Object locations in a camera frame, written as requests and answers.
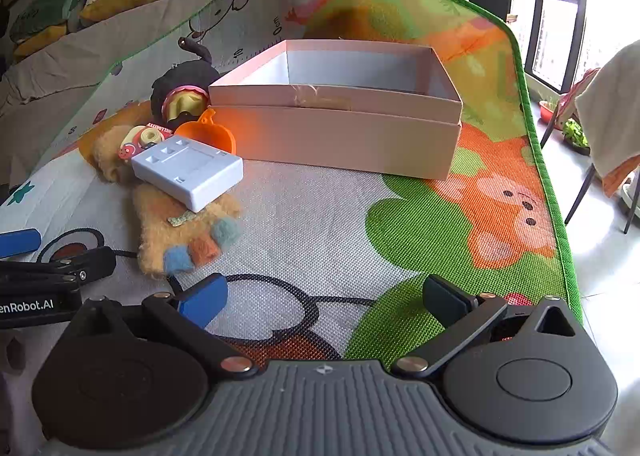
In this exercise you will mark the pink round tin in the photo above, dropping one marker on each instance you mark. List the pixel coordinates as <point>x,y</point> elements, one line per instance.
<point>182,103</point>

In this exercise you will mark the black window frame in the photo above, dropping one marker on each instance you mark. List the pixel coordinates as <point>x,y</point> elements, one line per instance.
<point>537,10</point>

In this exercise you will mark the black metal chair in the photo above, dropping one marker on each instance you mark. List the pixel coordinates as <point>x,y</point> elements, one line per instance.
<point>582,193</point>

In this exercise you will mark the white towel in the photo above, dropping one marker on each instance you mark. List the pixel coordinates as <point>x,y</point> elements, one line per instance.
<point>610,105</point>

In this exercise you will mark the tan plush paw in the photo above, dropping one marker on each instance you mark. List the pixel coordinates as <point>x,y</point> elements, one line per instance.
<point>165,241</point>

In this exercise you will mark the donut-shaped toy camera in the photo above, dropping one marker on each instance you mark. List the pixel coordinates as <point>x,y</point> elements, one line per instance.
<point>150,136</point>

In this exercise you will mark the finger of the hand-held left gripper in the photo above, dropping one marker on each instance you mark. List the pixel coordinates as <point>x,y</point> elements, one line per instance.
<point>85,263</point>
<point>20,242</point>

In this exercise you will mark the printed cartoon play mat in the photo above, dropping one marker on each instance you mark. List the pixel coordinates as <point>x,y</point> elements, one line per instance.
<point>310,226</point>

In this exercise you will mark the orange cloth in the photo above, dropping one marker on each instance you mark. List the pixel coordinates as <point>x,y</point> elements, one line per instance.
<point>616,181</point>

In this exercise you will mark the potted green plant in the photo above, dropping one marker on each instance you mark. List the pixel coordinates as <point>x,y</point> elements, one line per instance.
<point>576,135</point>

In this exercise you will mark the orange plastic pumpkin cup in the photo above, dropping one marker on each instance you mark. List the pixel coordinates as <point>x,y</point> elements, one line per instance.
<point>212,135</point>

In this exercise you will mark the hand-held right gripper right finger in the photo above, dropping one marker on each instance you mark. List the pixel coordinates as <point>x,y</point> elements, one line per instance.
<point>445,303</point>

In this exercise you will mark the white plastic case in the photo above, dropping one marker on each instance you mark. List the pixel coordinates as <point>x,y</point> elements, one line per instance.
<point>190,175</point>

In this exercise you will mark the black plush toy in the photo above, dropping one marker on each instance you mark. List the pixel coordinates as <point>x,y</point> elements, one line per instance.
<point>195,73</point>

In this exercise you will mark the green cushion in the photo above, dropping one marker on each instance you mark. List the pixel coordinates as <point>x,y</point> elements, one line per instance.
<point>40,18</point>

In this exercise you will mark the pink cardboard box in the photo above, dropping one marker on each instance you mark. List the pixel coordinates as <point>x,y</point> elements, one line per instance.
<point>350,140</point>

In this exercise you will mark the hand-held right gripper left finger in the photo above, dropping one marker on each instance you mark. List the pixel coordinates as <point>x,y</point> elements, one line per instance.
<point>202,303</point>

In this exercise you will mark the red plant pot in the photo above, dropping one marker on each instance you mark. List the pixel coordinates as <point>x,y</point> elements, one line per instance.
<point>549,111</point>

